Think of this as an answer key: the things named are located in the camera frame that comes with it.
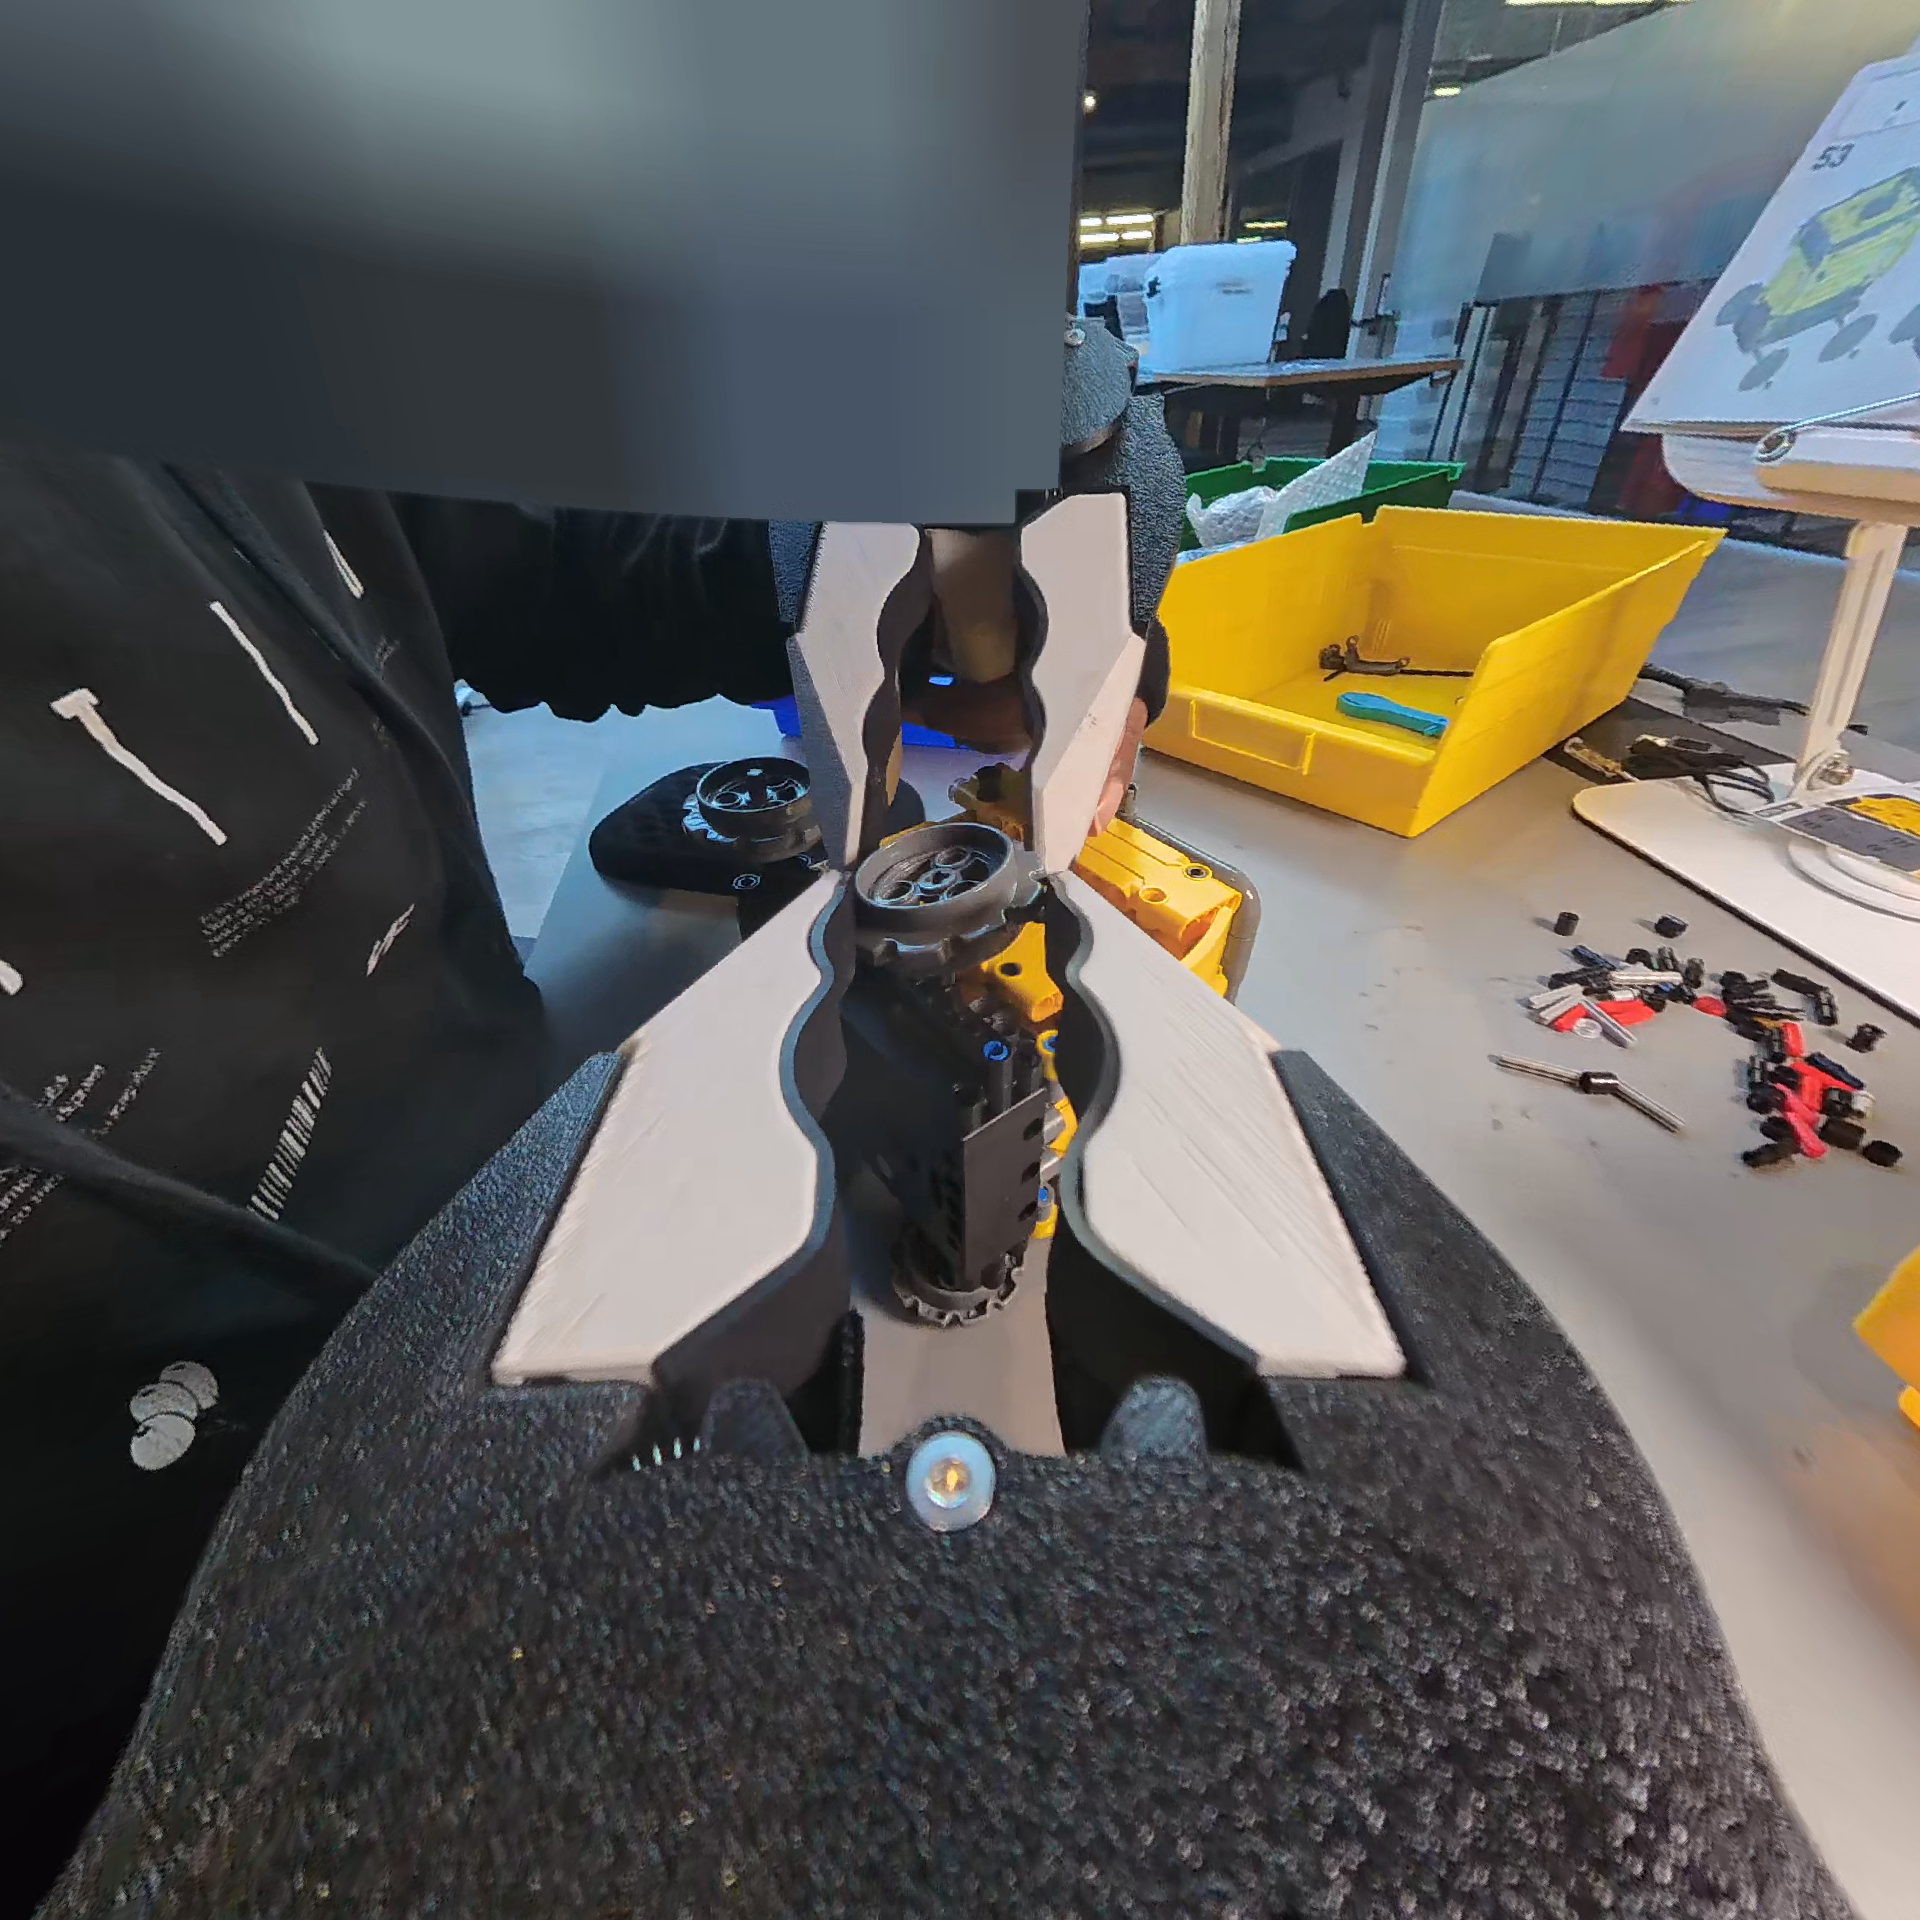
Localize printed sticker sheet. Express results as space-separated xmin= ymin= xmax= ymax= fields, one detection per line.
xmin=1747 ymin=794 xmax=1920 ymax=877

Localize yellow plastic storage bin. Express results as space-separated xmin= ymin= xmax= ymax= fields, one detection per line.
xmin=1855 ymin=1244 xmax=1920 ymax=1430
xmin=1151 ymin=501 xmax=1729 ymax=842

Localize clear plastic wrap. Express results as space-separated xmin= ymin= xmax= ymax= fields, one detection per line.
xmin=1188 ymin=434 xmax=1382 ymax=544

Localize grey brick parts in bin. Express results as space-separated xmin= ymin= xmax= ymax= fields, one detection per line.
xmin=1320 ymin=636 xmax=1477 ymax=685

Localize green plastic bin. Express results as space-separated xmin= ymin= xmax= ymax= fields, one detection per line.
xmin=1182 ymin=458 xmax=1468 ymax=553

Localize white book stand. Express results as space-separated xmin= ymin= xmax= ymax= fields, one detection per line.
xmin=1572 ymin=417 xmax=1920 ymax=1025

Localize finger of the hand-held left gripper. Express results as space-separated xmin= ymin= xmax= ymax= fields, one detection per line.
xmin=782 ymin=522 xmax=935 ymax=877
xmin=1017 ymin=492 xmax=1156 ymax=879

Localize white cooler box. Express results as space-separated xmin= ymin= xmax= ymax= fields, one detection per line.
xmin=1147 ymin=237 xmax=1294 ymax=375

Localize background table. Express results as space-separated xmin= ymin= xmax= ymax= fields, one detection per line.
xmin=1140 ymin=359 xmax=1463 ymax=453

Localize pile of red black pins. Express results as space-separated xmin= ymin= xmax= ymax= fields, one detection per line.
xmin=1526 ymin=899 xmax=1912 ymax=1179

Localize black round textured pad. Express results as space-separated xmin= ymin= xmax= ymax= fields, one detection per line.
xmin=588 ymin=761 xmax=831 ymax=905

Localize white instruction booklet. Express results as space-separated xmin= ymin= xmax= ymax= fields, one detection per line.
xmin=1617 ymin=39 xmax=1920 ymax=440

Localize yellow black toy brick vehicle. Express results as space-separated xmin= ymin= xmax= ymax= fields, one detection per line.
xmin=831 ymin=756 xmax=1253 ymax=1290

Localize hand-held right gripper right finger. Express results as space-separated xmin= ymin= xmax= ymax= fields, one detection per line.
xmin=1043 ymin=879 xmax=1413 ymax=1465

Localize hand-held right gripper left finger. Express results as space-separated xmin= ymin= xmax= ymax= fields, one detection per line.
xmin=490 ymin=877 xmax=864 ymax=1455

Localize grey desk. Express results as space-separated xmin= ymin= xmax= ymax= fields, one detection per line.
xmin=519 ymin=533 xmax=1920 ymax=1920

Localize black adapter cable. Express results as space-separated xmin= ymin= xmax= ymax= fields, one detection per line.
xmin=1565 ymin=732 xmax=1783 ymax=808

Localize grey axle with black connector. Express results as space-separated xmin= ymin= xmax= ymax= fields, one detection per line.
xmin=1485 ymin=1047 xmax=1689 ymax=1131

